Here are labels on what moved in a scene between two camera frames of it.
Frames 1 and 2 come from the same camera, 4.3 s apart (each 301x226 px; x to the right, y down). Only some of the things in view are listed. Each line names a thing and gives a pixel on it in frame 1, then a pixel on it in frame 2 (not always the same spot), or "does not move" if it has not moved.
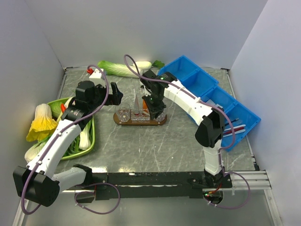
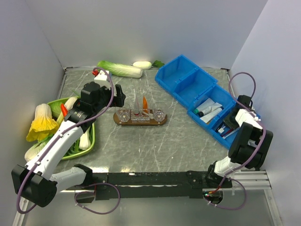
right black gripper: x=154 y=111 -> x=232 y=125
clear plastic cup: x=122 y=112 does not move
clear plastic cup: x=160 y=117 does not move
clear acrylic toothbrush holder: x=138 y=116 does not move
